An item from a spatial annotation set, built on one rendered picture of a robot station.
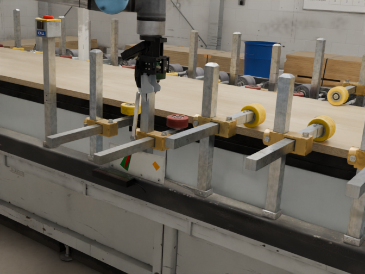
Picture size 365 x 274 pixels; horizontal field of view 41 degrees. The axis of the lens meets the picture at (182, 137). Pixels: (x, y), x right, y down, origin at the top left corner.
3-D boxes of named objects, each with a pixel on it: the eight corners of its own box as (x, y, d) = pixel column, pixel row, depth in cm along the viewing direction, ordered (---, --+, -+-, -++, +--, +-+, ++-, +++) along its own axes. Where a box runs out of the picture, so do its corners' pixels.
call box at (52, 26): (47, 39, 188) (46, 19, 186) (35, 38, 192) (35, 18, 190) (61, 39, 194) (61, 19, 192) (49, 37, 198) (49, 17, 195)
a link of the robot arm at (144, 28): (130, 19, 151) (150, 19, 159) (130, 35, 153) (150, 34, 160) (153, 22, 146) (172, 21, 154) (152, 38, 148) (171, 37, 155)
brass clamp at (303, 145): (304, 156, 137) (306, 139, 136) (260, 146, 144) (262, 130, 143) (312, 151, 142) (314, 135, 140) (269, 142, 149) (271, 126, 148)
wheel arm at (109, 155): (100, 168, 148) (100, 154, 147) (92, 165, 150) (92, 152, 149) (183, 138, 183) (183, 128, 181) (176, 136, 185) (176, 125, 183)
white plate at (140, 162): (163, 185, 170) (164, 157, 167) (108, 167, 184) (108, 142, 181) (163, 184, 170) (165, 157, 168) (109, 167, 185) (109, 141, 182)
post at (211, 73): (204, 208, 163) (214, 63, 149) (195, 205, 165) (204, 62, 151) (209, 205, 166) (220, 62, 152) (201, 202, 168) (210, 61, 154)
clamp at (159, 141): (162, 151, 167) (163, 137, 166) (132, 143, 175) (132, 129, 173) (171, 148, 172) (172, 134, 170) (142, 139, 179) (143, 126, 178)
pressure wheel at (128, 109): (141, 133, 196) (142, 105, 192) (121, 134, 194) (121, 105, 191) (138, 128, 203) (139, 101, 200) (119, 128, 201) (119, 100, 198)
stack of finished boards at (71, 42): (98, 47, 1057) (98, 38, 1052) (11, 56, 851) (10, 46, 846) (70, 43, 1091) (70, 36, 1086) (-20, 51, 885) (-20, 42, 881)
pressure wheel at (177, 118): (178, 150, 177) (180, 119, 174) (161, 145, 182) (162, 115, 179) (190, 145, 184) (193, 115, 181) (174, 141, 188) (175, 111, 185)
